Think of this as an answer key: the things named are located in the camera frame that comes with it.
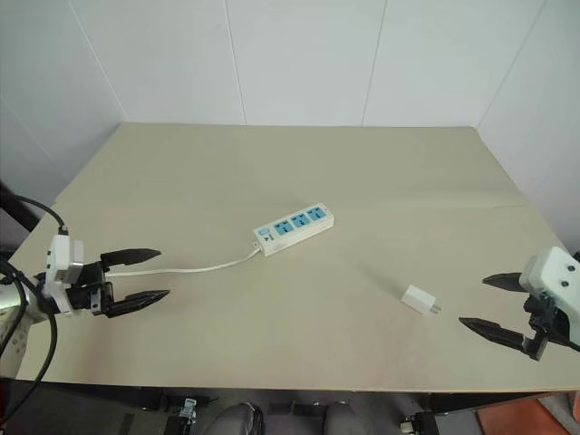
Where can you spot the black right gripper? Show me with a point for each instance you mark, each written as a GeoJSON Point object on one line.
{"type": "Point", "coordinates": [541, 312]}

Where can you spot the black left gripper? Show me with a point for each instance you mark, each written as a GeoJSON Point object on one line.
{"type": "Point", "coordinates": [88, 292]}

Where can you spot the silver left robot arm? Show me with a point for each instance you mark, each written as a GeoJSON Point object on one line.
{"type": "Point", "coordinates": [10, 333]}

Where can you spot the white plug adapter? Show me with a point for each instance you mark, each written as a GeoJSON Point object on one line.
{"type": "Point", "coordinates": [419, 300]}

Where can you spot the white power strip blue sockets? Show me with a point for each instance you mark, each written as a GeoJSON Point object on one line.
{"type": "Point", "coordinates": [294, 229]}

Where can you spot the dark grey rounded shape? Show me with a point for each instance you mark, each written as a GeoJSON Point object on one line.
{"type": "Point", "coordinates": [240, 419]}
{"type": "Point", "coordinates": [343, 419]}

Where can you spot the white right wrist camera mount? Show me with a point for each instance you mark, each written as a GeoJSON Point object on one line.
{"type": "Point", "coordinates": [555, 276]}

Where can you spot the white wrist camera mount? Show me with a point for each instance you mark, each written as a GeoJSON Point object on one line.
{"type": "Point", "coordinates": [555, 276]}
{"type": "Point", "coordinates": [61, 254]}

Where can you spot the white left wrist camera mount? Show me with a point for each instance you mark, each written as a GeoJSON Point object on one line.
{"type": "Point", "coordinates": [61, 254]}

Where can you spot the silver caster bracket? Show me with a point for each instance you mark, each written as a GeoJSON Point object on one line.
{"type": "Point", "coordinates": [188, 408]}
{"type": "Point", "coordinates": [406, 427]}

